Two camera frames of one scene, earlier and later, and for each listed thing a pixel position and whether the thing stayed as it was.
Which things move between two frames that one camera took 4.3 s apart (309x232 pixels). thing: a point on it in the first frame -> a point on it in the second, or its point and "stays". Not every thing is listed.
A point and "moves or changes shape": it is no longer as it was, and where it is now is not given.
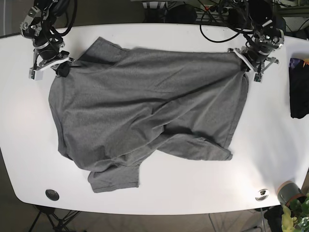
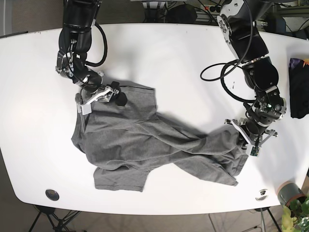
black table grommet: x=52 y=195 stays
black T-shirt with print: x=299 y=84 stays
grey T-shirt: x=119 y=108 moves or changes shape
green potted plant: x=295 y=217 stays
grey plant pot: x=288 y=191 stays
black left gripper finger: x=63 y=69 -> x=120 y=98
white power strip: x=213 y=9 stays
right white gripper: x=245 y=66 -> x=254 y=142
